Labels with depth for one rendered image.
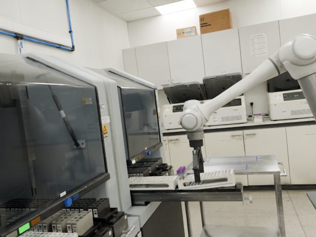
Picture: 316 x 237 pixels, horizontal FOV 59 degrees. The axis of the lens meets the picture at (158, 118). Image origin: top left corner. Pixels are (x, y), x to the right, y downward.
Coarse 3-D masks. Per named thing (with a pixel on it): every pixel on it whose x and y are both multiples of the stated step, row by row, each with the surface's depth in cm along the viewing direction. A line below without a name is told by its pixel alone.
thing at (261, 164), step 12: (240, 156) 211; (252, 156) 206; (264, 156) 202; (204, 168) 187; (216, 168) 183; (228, 168) 180; (240, 168) 176; (252, 168) 173; (264, 168) 170; (276, 168) 167; (276, 180) 162; (276, 192) 203; (276, 204) 203; (204, 216) 223; (204, 228) 217; (216, 228) 215; (228, 228) 213; (240, 228) 210; (252, 228) 208; (264, 228) 206; (276, 228) 204
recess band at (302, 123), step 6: (312, 120) 341; (240, 126) 367; (246, 126) 365; (252, 126) 363; (258, 126) 361; (264, 126) 358; (270, 126) 356; (276, 126) 354; (282, 126) 352; (174, 132) 395; (180, 132) 393; (186, 132) 390; (204, 132) 382; (210, 132) 380
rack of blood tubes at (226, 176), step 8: (192, 176) 153; (200, 176) 149; (208, 176) 145; (216, 176) 143; (224, 176) 142; (232, 176) 141; (192, 184) 151; (200, 184) 147; (208, 184) 144; (216, 184) 143; (224, 184) 142; (232, 184) 141
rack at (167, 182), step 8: (152, 176) 164; (160, 176) 162; (168, 176) 161; (176, 176) 158; (136, 184) 165; (144, 184) 164; (152, 184) 164; (160, 184) 163; (168, 184) 161; (176, 184) 155
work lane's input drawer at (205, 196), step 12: (132, 192) 157; (144, 192) 155; (156, 192) 153; (168, 192) 150; (180, 192) 148; (192, 192) 146; (204, 192) 144; (216, 192) 142; (228, 192) 140; (240, 192) 138
